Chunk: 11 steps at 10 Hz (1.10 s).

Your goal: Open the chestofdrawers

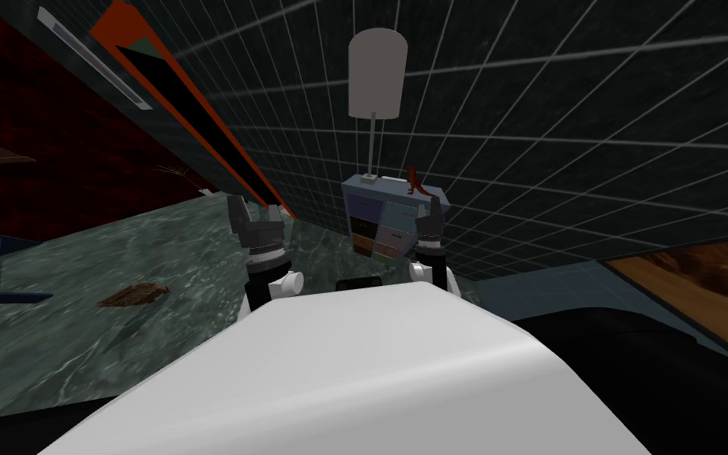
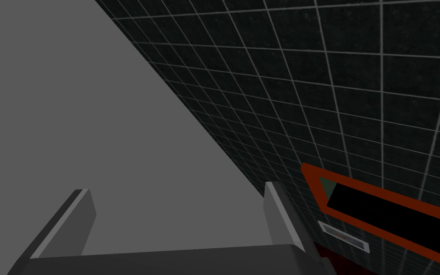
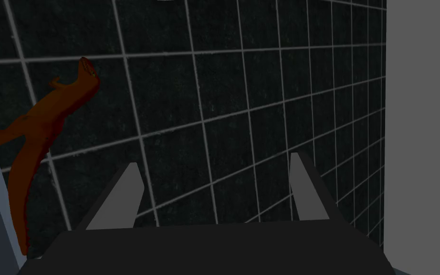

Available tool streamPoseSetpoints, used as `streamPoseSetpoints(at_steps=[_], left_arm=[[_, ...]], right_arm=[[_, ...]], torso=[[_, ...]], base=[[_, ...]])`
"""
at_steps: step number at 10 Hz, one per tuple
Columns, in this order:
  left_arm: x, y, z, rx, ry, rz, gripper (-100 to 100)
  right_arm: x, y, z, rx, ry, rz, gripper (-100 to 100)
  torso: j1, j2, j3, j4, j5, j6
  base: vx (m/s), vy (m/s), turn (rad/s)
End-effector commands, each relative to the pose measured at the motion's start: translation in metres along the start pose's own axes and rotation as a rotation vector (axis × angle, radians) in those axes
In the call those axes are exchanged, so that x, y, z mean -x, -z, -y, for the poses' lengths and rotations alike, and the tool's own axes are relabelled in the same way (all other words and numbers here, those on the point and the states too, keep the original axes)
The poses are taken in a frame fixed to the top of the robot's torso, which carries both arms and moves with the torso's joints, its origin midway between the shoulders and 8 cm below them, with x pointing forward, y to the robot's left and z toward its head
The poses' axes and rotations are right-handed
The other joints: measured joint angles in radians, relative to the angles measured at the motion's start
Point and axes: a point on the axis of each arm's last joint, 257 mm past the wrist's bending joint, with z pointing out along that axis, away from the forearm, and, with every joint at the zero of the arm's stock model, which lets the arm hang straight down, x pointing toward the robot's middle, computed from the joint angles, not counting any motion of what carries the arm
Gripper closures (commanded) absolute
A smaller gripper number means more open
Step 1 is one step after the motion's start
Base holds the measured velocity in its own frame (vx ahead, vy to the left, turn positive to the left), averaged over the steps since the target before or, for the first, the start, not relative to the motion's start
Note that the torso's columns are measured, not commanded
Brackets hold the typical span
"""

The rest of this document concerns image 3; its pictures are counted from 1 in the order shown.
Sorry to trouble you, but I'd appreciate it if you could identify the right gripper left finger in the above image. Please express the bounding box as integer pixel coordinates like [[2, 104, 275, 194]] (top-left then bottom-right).
[[77, 162, 145, 231]]

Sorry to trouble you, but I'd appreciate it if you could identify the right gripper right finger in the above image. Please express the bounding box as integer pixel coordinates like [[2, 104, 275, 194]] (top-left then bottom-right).
[[288, 151, 345, 222]]

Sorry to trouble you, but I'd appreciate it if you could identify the orange toy dinosaur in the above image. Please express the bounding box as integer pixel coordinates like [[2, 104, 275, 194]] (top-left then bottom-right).
[[0, 56, 101, 256]]

